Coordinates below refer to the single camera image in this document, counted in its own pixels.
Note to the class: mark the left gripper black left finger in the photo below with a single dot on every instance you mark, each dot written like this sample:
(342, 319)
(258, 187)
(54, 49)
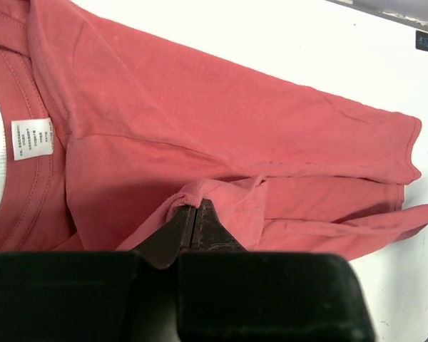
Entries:
(93, 296)

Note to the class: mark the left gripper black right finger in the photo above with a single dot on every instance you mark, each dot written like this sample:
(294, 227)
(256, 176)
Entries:
(228, 294)

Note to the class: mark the pink t shirt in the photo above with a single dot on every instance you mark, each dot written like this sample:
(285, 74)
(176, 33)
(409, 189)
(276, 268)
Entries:
(110, 130)

